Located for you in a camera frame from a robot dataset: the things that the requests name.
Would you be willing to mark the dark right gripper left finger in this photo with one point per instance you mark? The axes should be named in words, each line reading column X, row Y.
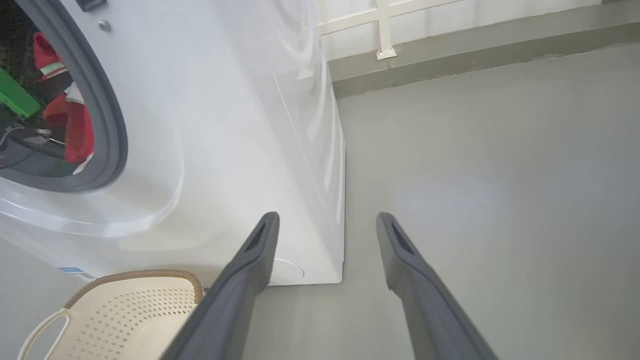
column 230, row 310

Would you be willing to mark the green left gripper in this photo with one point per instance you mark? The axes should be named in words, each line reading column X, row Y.
column 15, row 92

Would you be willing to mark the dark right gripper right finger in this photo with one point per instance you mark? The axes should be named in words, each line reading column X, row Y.
column 430, row 315

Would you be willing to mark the red shirt with white trim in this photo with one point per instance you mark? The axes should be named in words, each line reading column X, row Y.
column 46, row 55

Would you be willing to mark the red garment with white stripes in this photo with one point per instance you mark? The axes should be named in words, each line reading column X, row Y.
column 77, row 135

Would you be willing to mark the white front-load washing machine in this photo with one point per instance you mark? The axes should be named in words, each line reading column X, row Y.
column 210, row 125

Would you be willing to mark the round white filter cover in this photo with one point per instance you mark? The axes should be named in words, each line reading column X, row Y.
column 287, row 272

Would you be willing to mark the cream perforated laundry basket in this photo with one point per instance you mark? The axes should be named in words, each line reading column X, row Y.
column 130, row 325

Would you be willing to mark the small round silver button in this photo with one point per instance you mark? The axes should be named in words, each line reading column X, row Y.
column 104, row 25

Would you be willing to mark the blue energy label sticker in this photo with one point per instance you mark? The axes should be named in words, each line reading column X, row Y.
column 77, row 273

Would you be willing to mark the white metal railing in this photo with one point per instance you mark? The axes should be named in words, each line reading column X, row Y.
column 384, row 25

